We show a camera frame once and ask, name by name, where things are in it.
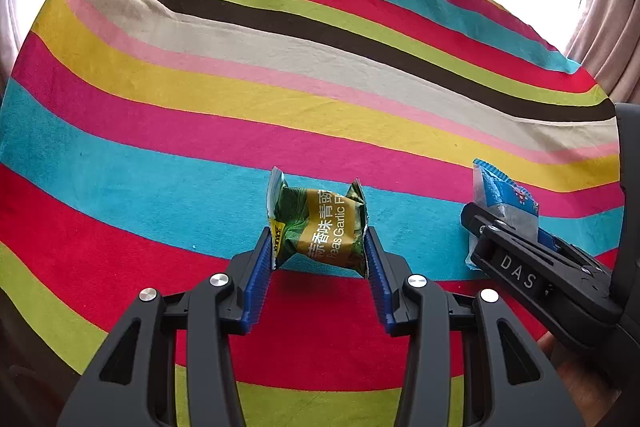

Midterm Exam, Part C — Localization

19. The green pea snack packet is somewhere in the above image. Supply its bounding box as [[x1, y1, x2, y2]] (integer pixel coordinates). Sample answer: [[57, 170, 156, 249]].
[[267, 167, 371, 279]]

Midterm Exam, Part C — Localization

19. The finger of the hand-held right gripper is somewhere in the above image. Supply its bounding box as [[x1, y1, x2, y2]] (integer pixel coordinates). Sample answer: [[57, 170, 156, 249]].
[[537, 229, 615, 279], [460, 202, 626, 353]]

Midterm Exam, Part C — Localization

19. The blue packet with dark filling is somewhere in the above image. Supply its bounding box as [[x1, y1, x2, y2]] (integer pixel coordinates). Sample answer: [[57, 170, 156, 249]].
[[465, 158, 541, 270]]

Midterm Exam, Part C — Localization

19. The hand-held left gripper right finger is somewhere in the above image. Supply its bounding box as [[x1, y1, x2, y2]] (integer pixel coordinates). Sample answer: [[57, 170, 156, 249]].
[[364, 227, 586, 427]]

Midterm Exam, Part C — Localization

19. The multicolour striped cloth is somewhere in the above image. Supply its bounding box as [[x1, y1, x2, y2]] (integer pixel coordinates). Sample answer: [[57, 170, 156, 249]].
[[0, 0, 626, 427]]

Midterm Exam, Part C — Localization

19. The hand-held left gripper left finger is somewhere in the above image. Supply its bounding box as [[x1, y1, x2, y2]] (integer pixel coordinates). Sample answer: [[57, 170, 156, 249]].
[[56, 227, 275, 427]]

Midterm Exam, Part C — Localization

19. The pink curtain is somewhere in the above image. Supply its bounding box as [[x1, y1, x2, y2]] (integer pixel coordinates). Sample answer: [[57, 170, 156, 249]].
[[542, 0, 640, 102]]

